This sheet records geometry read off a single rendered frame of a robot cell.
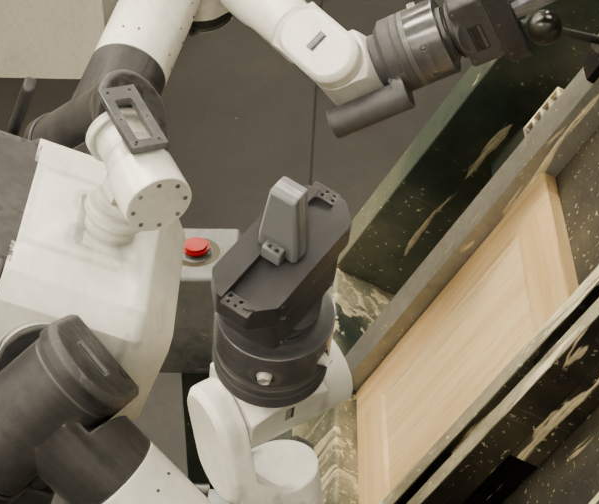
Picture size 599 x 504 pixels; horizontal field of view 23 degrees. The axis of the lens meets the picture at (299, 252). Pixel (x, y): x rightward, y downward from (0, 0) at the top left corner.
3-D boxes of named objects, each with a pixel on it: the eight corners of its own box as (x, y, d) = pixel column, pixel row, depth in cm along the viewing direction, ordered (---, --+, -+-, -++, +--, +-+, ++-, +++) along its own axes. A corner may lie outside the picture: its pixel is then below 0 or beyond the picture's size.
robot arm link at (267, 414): (250, 409, 106) (244, 482, 115) (373, 348, 110) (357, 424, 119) (175, 297, 111) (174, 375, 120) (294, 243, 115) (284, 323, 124)
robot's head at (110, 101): (110, 211, 137) (118, 150, 132) (77, 152, 142) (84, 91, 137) (171, 199, 140) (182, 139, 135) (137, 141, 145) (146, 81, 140)
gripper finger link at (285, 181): (269, 177, 96) (264, 234, 100) (309, 201, 95) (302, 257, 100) (283, 162, 96) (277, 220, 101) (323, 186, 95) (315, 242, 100)
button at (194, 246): (183, 246, 208) (182, 235, 207) (211, 247, 208) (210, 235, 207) (181, 264, 205) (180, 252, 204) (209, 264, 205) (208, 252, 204)
